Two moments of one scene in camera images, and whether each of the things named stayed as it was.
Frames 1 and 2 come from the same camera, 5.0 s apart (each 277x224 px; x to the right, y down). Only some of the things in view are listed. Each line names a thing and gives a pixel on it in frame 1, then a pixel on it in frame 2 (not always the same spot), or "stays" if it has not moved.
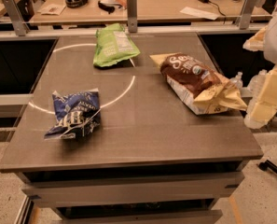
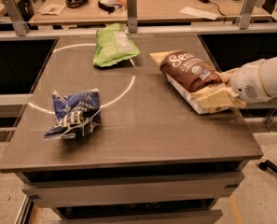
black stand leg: (268, 164) stays
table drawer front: (186, 188) stays
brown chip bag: (205, 91) stays
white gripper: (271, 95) to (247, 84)
